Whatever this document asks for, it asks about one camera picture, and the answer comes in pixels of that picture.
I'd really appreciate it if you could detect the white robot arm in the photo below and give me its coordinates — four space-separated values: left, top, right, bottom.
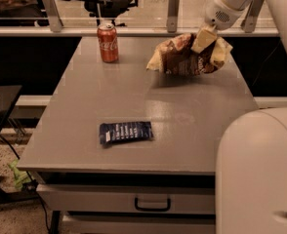
205 0 287 234

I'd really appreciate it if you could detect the right metal bracket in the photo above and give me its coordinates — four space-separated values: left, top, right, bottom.
241 0 265 33

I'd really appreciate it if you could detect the green object on floor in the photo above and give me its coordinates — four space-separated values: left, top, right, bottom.
8 159 32 190

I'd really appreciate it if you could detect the brown chip bag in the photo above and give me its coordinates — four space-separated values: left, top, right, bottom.
146 33 226 77

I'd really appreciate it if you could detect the black side table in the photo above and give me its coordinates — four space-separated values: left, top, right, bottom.
0 85 22 135

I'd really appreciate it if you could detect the blue RXBAR blueberry wrapper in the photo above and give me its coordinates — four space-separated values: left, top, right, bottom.
99 121 153 145

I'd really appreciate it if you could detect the grey rail ledge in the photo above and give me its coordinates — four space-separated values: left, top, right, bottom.
0 26 279 37

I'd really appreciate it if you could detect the black floor cable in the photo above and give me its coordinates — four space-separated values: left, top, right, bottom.
0 127 51 232

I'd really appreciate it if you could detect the red Coca-Cola can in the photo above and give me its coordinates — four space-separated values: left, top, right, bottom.
97 22 119 62

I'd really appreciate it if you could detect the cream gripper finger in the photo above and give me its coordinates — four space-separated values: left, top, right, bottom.
210 37 233 64
191 25 217 54

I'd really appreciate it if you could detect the black drawer handle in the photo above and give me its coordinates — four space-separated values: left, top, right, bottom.
134 197 172 213

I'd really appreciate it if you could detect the left metal bracket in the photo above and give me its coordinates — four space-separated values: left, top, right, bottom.
42 0 62 32

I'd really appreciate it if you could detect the grey drawer cabinet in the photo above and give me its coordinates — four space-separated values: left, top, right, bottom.
19 37 257 234

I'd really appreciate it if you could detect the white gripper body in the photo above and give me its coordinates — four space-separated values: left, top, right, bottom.
205 0 247 30

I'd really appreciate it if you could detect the metal bracket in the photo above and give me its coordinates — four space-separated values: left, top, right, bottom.
241 0 265 33
42 0 62 32
166 0 180 33

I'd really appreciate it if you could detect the middle metal bracket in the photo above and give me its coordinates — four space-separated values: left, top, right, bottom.
166 0 180 33

